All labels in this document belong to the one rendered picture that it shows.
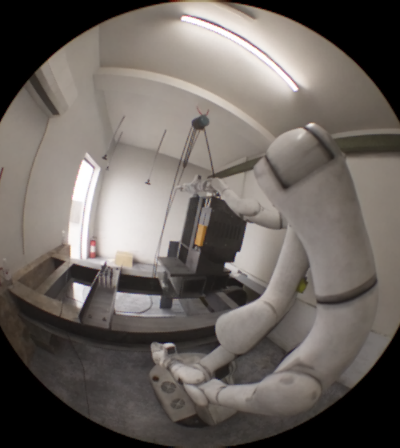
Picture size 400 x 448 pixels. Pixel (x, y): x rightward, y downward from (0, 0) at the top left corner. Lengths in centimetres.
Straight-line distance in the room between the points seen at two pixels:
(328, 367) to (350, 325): 5
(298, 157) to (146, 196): 334
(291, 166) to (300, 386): 23
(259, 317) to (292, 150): 34
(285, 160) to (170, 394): 111
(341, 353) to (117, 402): 137
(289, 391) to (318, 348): 6
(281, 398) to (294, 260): 28
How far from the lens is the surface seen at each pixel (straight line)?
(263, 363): 182
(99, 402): 143
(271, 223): 57
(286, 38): 156
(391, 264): 180
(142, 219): 339
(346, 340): 16
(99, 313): 102
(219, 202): 123
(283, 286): 37
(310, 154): 16
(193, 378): 46
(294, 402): 21
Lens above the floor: 137
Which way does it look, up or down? 1 degrees down
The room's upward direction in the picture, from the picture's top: 12 degrees clockwise
